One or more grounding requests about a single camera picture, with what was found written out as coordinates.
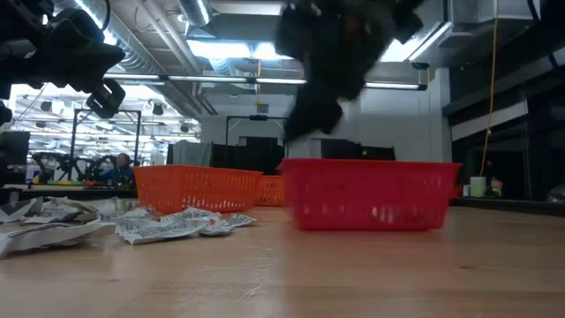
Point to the small brown container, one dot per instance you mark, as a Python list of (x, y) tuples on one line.
[(496, 187)]

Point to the multicoloured striped bar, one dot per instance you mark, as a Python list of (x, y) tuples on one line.
[(66, 182)]

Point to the small red-orange plastic basket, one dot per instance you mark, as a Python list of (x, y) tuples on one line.
[(371, 194)]

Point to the grey hanging cloth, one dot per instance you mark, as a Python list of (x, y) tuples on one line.
[(192, 153)]

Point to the black cabinet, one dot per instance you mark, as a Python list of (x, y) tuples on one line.
[(353, 150)]

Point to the silver round ventilation duct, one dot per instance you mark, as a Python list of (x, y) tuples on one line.
[(194, 11)]

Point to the white door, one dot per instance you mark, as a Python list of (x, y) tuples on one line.
[(315, 149)]

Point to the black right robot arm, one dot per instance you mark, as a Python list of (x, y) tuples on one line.
[(344, 26)]

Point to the black monitor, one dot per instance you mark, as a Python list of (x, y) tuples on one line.
[(13, 154)]

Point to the pale green cup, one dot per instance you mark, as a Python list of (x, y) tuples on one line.
[(477, 187)]

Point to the bright ceiling light panel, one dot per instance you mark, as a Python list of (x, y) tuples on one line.
[(229, 49)]

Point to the black partition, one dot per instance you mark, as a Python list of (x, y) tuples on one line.
[(251, 154)]

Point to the grey wall vent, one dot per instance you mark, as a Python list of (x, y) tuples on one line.
[(262, 108)]

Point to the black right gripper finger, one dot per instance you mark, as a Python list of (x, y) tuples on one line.
[(329, 123), (296, 130)]

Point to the orange plastic basket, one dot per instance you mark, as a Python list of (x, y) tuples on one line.
[(198, 190), (270, 191)]

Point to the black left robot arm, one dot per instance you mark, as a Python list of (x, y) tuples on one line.
[(22, 44)]

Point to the long ceiling light strip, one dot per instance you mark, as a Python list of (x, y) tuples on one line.
[(198, 78)]

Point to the black ceiling spotlight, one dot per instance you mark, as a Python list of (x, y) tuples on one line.
[(157, 109)]

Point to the person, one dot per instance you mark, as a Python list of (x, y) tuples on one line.
[(121, 170)]

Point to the black background robot arm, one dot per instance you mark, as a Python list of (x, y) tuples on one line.
[(57, 165)]

